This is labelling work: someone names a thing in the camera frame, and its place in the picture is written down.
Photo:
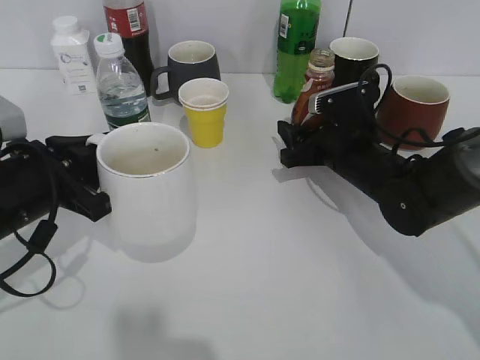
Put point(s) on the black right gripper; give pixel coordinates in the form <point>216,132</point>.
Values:
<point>349,147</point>

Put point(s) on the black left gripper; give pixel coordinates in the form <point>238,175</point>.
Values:
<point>26,186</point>

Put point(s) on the white ceramic mug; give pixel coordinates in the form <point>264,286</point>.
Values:
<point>147,172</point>

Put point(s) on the brown Nescafe coffee bottle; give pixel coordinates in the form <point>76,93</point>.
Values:
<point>318,77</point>

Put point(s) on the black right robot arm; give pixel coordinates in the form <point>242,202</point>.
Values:
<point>449,179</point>

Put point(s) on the yellow paper cup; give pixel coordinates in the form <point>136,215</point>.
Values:
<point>204,101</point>

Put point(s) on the red-brown ceramic cup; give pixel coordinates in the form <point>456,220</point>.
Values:
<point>414,102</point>

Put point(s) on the clear water bottle green label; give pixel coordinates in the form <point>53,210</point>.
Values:
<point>120,89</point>

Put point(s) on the black mug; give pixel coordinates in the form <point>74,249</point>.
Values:
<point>352,57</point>

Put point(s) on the green soda bottle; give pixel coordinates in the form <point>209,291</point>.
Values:
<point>297,34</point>

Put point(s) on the white yogurt bottle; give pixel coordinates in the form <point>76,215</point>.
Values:
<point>70,45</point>

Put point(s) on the dark grey mug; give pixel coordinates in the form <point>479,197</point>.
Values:
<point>187,60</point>

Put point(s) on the cola bottle red label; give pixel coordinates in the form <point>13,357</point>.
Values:
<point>129,20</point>

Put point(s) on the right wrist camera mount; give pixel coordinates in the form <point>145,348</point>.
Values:
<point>342,105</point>

